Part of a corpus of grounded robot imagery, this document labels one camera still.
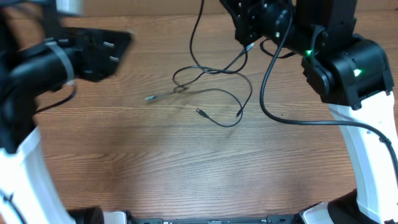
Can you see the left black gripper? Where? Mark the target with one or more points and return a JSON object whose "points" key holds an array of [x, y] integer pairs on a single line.
{"points": [[85, 46]]}

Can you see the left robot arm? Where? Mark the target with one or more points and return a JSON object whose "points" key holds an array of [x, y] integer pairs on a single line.
{"points": [[28, 194]]}

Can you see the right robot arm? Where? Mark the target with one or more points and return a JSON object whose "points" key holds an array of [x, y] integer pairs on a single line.
{"points": [[352, 76]]}

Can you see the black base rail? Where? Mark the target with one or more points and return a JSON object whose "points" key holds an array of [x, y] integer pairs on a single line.
{"points": [[214, 221]]}

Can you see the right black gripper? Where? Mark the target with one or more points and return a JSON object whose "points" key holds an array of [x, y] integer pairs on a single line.
{"points": [[245, 16]]}

